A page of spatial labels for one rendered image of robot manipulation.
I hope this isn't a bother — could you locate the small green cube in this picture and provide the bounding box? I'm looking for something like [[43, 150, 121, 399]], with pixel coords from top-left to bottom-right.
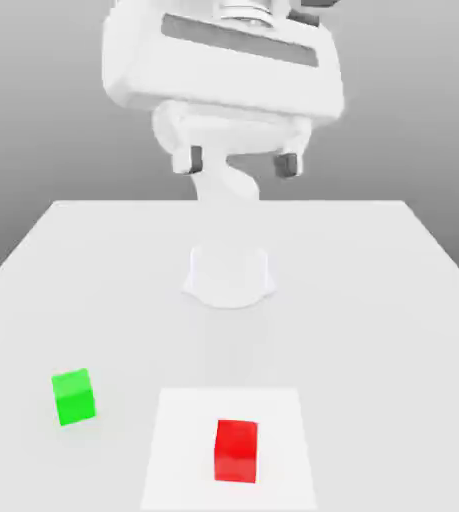
[[50, 367, 98, 428]]

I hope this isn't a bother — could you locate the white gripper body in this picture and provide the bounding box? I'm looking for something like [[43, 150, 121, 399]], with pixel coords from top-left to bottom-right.
[[100, 0, 346, 126]]

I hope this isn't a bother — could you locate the small red cube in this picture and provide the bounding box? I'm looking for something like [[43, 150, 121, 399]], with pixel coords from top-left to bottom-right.
[[213, 418, 260, 485]]

